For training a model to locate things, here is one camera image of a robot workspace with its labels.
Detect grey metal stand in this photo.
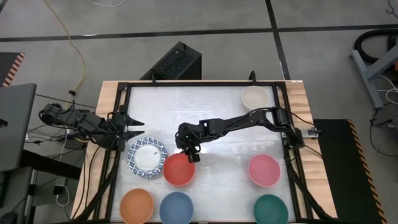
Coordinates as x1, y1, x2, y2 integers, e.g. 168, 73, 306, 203
350, 43, 398, 110

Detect cream white bowl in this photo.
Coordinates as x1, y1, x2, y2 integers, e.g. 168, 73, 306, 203
241, 85, 270, 111

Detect pink bowl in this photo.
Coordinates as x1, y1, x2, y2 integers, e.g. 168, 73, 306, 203
248, 154, 282, 188

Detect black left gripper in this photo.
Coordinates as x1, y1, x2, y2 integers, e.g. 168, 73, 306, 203
104, 111, 146, 152

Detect orange bowl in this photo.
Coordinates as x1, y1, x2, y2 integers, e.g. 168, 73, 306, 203
119, 187, 155, 224

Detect black hazard striped floor mat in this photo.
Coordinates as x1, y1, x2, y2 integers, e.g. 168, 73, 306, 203
0, 52, 26, 88
312, 118, 387, 224

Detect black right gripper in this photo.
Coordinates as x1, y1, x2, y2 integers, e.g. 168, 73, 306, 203
175, 122, 205, 164

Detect silver metal bracket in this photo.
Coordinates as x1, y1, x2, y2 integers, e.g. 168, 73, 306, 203
306, 126, 323, 138

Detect white floor cable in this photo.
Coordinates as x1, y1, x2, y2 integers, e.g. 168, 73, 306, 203
86, 0, 129, 9

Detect blue patterned white paper bowl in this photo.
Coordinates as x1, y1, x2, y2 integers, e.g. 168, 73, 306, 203
127, 136, 169, 179

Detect black hose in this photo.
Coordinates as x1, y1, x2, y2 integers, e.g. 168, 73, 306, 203
353, 28, 398, 65

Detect grey laptop lid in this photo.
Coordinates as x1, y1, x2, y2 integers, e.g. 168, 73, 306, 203
0, 83, 38, 172

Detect black cable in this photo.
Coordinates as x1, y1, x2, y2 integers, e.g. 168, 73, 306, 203
369, 107, 398, 158

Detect green bowl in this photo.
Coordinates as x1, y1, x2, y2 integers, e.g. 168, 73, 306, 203
253, 194, 289, 224

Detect red bowl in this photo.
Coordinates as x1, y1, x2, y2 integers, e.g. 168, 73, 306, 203
163, 152, 196, 187

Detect yellow floor cable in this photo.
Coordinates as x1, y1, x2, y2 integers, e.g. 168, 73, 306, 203
43, 0, 86, 105

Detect black computer tower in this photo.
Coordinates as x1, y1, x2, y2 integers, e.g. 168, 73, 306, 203
139, 40, 203, 82

